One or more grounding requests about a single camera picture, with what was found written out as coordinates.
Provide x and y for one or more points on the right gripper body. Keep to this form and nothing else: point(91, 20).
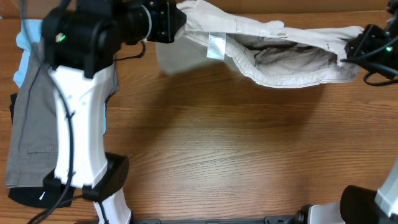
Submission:
point(367, 43)

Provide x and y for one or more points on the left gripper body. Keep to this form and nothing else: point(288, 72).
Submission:
point(160, 31)

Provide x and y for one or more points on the beige shorts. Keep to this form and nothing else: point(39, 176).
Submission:
point(269, 53)

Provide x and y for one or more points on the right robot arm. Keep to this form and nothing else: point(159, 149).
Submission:
point(359, 205)

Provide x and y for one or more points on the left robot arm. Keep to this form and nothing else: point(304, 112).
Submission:
point(79, 59)

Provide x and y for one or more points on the light blue garment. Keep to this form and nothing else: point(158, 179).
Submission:
point(25, 46)

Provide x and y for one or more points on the grey shorts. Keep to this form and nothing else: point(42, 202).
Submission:
point(40, 134)

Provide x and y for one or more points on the black garment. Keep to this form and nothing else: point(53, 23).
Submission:
point(36, 196)

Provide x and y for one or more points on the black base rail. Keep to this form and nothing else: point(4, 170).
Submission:
point(217, 221)

